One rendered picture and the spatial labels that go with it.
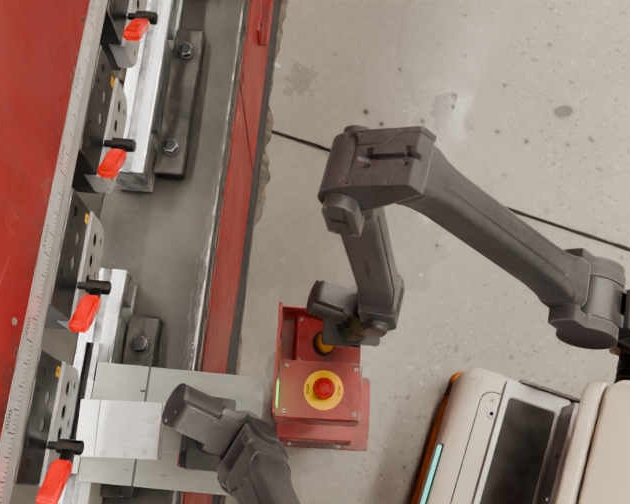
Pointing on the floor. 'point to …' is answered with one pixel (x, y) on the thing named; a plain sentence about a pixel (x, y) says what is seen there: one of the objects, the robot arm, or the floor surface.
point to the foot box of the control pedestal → (330, 436)
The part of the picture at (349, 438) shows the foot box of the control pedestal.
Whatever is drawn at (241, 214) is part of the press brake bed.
